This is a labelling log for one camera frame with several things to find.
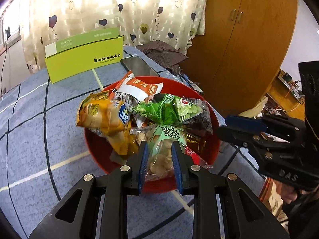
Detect person's right hand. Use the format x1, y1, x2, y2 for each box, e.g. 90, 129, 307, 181
281, 185, 299, 205

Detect window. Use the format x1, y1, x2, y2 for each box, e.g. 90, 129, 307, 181
0, 10, 23, 55

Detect red plastic basket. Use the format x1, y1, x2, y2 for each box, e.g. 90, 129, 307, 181
83, 76, 221, 193

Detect wooden wardrobe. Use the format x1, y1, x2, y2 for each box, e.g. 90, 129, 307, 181
179, 0, 298, 112

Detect dark checked cloth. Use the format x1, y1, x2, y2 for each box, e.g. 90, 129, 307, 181
136, 40, 189, 75

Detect clear bag of puffs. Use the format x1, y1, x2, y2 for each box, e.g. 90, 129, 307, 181
130, 124, 213, 182

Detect yellow chip bag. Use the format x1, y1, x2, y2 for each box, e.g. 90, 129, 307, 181
75, 91, 140, 156

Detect green pea snack packet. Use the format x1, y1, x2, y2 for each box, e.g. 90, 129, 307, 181
132, 93, 213, 136

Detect green cardboard box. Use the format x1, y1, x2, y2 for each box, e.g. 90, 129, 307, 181
44, 27, 124, 84

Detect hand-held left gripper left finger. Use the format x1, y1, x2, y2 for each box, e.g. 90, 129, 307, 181
29, 141, 149, 239

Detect heart print curtain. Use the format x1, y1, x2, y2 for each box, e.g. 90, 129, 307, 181
20, 0, 211, 74

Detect black smartphone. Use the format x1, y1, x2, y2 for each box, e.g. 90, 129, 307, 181
120, 56, 160, 77

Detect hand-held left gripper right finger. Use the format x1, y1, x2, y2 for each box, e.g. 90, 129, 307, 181
171, 141, 291, 239

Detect wooden desk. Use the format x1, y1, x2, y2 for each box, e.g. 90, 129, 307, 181
264, 68, 306, 120

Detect orange white snack packet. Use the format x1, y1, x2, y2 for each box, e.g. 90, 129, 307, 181
110, 71, 163, 126

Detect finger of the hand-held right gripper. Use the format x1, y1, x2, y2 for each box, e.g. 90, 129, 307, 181
225, 115, 306, 142
216, 125, 277, 160

